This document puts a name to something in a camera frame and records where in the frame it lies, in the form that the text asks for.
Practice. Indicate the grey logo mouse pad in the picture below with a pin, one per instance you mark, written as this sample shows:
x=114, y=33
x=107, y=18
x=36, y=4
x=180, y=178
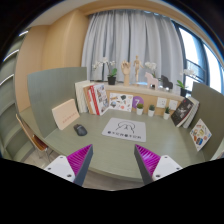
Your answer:
x=125, y=129

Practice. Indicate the wooden chair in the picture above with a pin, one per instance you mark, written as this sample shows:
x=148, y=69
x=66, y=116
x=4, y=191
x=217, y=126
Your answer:
x=38, y=144

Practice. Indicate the red and white book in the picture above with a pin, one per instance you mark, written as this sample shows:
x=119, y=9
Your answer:
x=100, y=99

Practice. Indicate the white orchid right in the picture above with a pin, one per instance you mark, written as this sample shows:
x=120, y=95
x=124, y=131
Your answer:
x=181, y=85

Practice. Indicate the white book stack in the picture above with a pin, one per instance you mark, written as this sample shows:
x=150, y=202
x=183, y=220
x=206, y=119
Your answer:
x=82, y=97

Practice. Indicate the white orchid black pot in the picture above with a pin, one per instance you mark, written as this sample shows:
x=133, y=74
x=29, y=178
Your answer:
x=112, y=71

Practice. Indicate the pink horse figure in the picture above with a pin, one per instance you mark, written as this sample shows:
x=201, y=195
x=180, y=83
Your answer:
x=151, y=81

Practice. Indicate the green right desk partition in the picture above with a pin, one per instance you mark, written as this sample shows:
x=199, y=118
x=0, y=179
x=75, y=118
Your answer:
x=211, y=112

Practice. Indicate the black computer mouse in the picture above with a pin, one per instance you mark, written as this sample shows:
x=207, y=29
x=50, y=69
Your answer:
x=80, y=130

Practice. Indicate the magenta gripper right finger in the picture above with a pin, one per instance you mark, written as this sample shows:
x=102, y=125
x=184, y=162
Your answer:
x=147, y=162

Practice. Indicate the white wall socket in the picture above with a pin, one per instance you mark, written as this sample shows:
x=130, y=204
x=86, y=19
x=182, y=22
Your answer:
x=161, y=102

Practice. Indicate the colourful sticker book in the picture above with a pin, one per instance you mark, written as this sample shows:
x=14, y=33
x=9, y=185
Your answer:
x=200, y=134

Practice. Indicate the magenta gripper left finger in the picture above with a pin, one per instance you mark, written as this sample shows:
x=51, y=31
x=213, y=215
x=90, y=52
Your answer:
x=79, y=162

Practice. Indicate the green desk partition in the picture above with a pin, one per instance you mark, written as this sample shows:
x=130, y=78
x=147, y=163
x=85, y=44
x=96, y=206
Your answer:
x=50, y=88
x=211, y=112

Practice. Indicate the green left desk partition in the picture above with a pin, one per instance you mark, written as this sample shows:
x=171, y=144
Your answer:
x=50, y=88

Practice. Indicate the small potted plant right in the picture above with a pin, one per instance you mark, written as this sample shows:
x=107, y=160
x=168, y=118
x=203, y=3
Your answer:
x=166, y=113

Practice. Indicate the illustrated white card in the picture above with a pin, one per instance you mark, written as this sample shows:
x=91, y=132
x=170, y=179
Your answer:
x=122, y=102

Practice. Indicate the black horse figure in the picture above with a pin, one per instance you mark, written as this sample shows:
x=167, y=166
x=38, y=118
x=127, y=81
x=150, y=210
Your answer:
x=166, y=83

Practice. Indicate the wooden hand model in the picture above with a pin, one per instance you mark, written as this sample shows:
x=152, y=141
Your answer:
x=125, y=67

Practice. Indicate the grey curtain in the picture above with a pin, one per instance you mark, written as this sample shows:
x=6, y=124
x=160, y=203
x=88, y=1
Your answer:
x=129, y=35

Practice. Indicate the black cover book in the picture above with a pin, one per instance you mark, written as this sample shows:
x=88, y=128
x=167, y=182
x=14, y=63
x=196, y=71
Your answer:
x=182, y=112

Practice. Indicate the small potted plant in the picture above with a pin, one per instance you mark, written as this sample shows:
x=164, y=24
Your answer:
x=166, y=113
x=139, y=109
x=151, y=110

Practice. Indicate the purple round sign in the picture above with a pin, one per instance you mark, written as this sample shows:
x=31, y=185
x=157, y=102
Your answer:
x=138, y=102

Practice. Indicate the wooden shelf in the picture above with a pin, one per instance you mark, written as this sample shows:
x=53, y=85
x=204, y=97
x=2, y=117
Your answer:
x=149, y=96

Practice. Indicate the small potted plant middle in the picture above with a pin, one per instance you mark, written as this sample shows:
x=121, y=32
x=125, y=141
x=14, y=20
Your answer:
x=151, y=110

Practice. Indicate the wooden mannequin figure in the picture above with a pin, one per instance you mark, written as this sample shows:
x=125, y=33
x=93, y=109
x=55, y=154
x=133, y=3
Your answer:
x=137, y=65

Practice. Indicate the small potted plant left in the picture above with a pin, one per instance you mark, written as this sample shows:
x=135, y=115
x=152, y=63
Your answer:
x=139, y=109

